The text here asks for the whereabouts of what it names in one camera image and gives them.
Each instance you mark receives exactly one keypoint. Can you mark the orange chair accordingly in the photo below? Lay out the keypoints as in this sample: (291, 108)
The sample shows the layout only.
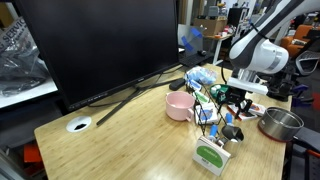
(293, 44)

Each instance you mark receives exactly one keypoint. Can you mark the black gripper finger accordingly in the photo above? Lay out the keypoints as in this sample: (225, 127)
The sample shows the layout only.
(239, 109)
(247, 107)

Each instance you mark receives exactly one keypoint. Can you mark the blue white card box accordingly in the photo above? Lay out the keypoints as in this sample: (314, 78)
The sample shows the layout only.
(194, 85)

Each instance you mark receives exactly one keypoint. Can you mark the black plastic bag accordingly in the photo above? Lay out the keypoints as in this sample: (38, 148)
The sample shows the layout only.
(20, 69)

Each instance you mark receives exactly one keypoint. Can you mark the steel bowl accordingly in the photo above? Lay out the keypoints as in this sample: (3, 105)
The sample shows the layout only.
(280, 124)

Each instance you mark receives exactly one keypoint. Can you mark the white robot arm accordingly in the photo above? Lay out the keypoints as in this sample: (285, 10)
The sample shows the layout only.
(263, 67)

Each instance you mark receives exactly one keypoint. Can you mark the cardboard box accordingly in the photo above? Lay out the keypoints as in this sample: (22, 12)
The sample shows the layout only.
(212, 26)

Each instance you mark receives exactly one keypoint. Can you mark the green round plate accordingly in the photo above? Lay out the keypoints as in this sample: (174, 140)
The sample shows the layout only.
(218, 90)

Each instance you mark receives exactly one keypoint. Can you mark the blue white plastic bag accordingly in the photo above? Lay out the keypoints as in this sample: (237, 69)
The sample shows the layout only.
(201, 75)

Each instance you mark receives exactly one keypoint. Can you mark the large black monitor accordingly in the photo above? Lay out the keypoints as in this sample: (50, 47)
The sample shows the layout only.
(95, 48)

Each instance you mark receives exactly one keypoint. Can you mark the blue circle card box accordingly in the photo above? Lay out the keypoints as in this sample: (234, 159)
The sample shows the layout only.
(206, 113)

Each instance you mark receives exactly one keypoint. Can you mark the abc penguin card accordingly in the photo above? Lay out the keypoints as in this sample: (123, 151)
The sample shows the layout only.
(253, 112)

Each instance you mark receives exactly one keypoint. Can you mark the green white card box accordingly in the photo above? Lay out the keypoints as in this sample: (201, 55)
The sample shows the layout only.
(201, 98)

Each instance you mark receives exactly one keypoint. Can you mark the white desk grommet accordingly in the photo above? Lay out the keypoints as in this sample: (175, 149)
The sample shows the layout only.
(78, 124)

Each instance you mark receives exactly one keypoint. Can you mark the black keyboard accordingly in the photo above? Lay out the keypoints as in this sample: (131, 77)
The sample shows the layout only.
(194, 60)

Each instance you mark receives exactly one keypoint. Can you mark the black wire rack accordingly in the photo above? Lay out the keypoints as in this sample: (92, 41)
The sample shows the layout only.
(197, 103)

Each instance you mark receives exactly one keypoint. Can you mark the black power brick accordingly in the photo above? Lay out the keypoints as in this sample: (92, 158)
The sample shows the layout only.
(177, 84)

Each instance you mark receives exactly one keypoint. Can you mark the pink mug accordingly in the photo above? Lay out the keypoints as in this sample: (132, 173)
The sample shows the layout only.
(179, 106)

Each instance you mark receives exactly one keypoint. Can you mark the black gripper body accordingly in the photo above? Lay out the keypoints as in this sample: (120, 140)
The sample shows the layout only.
(231, 95)

